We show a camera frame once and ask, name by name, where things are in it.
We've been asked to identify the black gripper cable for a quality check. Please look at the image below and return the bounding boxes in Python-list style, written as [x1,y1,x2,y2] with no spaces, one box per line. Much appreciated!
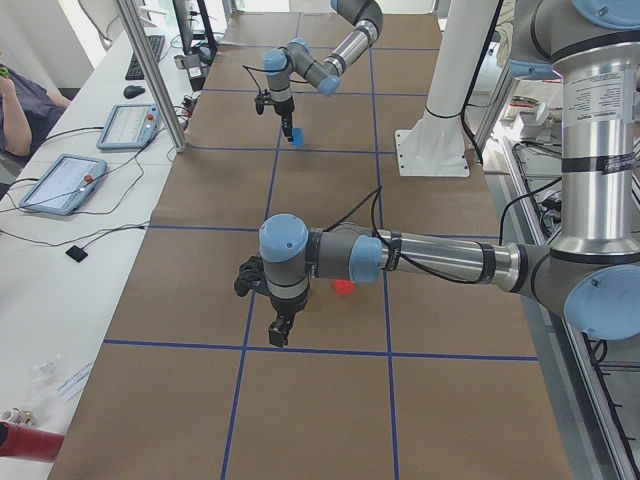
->
[241,63,271,96]
[326,185,494,286]

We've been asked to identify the red wooden cube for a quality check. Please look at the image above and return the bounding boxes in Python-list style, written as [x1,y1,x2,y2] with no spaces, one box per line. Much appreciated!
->
[332,280,356,296]

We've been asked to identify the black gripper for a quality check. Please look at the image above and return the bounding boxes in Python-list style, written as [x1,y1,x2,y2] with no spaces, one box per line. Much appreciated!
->
[273,97,295,143]
[268,291,309,347]

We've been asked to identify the black computer mouse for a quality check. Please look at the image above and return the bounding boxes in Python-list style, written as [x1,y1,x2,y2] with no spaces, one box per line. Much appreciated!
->
[123,85,145,99]

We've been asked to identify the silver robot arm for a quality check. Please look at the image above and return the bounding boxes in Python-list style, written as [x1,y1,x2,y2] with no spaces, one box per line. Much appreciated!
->
[249,1,639,347]
[255,1,383,146]

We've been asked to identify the red fire extinguisher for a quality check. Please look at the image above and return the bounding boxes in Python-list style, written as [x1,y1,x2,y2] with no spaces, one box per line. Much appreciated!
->
[1,422,65,463]

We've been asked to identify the blue teach pendant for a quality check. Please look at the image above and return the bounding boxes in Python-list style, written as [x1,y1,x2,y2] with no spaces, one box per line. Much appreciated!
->
[96,104,161,151]
[19,154,107,216]

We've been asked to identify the aluminium frame post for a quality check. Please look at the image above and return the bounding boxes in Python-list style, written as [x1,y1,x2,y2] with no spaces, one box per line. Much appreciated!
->
[115,0,186,153]

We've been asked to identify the blue wooden cube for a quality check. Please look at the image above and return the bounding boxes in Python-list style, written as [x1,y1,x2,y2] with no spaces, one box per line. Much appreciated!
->
[291,128,305,147]

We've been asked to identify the white camera mast pedestal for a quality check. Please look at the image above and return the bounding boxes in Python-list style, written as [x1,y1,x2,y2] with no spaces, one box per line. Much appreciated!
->
[395,0,502,178]

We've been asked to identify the near blue teach pendant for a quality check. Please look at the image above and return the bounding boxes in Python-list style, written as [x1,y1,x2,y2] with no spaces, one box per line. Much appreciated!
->
[19,154,107,216]

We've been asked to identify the far blue teach pendant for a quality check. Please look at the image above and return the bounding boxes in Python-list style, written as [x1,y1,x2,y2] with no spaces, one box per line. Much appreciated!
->
[96,104,161,151]

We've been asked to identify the small black square pad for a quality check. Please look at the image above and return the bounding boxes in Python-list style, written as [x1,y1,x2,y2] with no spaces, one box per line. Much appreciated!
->
[65,245,88,263]

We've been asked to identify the seated person purple shirt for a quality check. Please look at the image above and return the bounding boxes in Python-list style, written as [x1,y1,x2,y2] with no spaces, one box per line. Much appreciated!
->
[1,64,71,160]

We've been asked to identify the black computer keyboard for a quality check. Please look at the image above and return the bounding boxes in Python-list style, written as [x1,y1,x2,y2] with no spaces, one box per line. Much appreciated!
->
[124,34,167,82]

